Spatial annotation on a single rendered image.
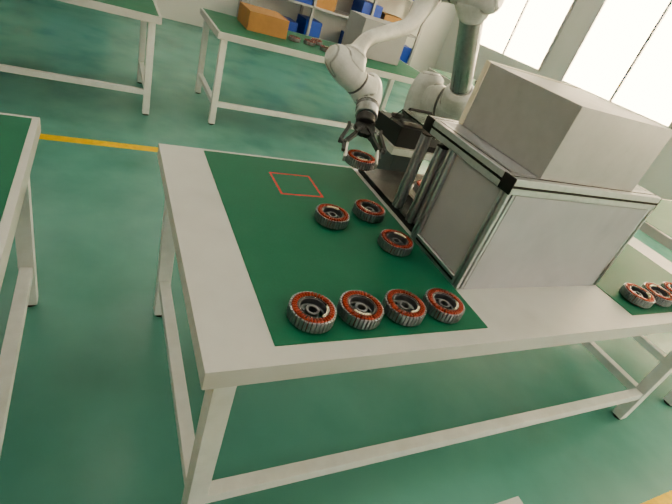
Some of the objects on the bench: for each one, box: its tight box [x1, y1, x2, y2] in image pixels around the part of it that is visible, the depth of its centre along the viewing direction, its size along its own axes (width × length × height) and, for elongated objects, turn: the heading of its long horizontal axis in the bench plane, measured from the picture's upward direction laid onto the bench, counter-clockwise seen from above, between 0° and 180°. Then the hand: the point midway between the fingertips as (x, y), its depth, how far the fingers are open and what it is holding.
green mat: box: [596, 244, 672, 315], centre depth 202 cm, size 94×61×1 cm, turn 178°
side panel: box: [410, 149, 515, 289], centre depth 136 cm, size 28×3×32 cm, turn 178°
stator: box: [352, 199, 386, 223], centre depth 155 cm, size 11×11×4 cm
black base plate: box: [358, 169, 424, 232], centre depth 186 cm, size 47×64×2 cm
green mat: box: [204, 150, 488, 346], centre depth 141 cm, size 94×61×1 cm, turn 178°
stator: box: [377, 229, 414, 257], centre depth 142 cm, size 11×11×4 cm
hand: (360, 158), depth 163 cm, fingers closed on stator, 11 cm apart
